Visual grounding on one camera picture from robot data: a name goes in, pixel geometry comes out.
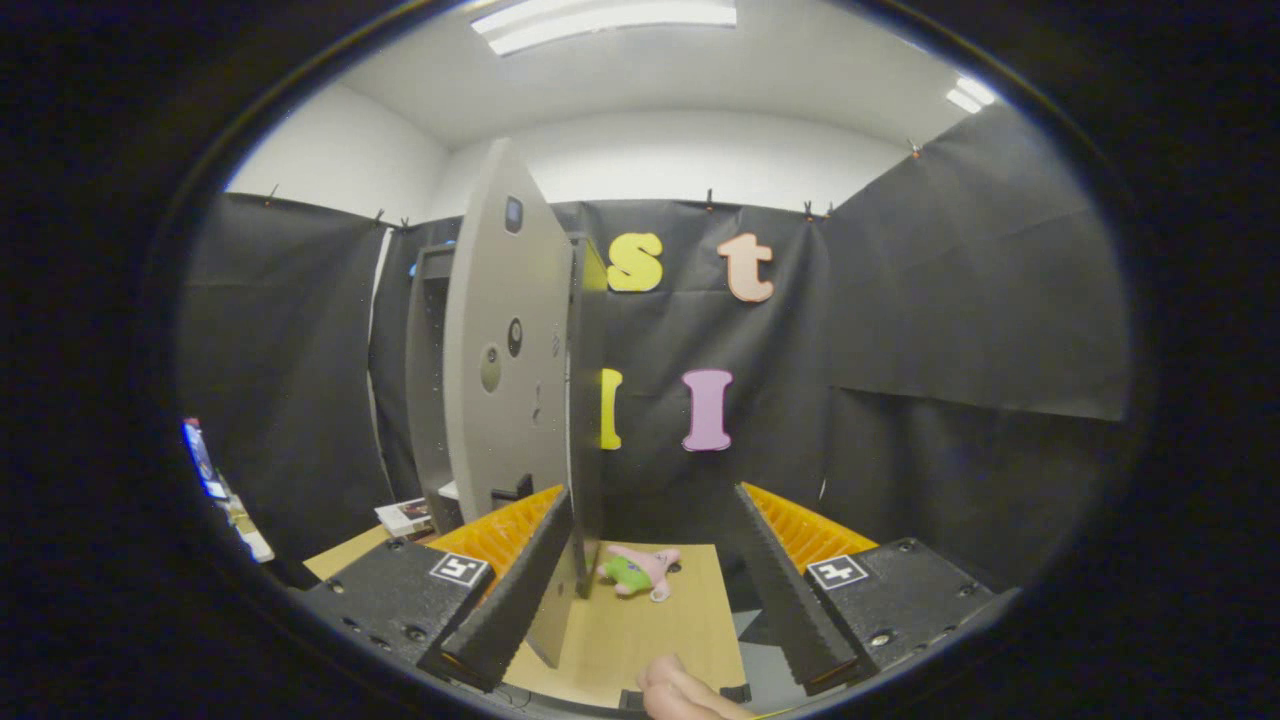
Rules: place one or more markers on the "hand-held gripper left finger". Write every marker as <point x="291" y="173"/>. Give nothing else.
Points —
<point x="515" y="600"/>

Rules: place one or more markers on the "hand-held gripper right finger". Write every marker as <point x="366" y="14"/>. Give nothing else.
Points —
<point x="790" y="600"/>

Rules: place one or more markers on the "dark grey shoe cabinet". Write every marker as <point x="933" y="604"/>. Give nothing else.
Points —
<point x="425" y="400"/>

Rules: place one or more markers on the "brown flat box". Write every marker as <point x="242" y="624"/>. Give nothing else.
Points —
<point x="420" y="533"/>

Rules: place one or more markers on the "pink and green plush toy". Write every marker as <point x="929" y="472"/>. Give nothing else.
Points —
<point x="635" y="572"/>

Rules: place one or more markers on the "white printed box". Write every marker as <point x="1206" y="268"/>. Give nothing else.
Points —
<point x="402" y="514"/>

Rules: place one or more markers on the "black backdrop cloth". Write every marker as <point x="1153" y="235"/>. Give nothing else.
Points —
<point x="950" y="350"/>

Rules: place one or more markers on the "colourful printed cards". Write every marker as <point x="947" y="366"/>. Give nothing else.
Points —
<point x="215" y="480"/>

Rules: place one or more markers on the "small ceiling light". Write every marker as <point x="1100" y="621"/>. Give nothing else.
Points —
<point x="970" y="95"/>

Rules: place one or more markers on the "long ceiling light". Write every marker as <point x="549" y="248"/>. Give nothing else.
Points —
<point x="600" y="20"/>

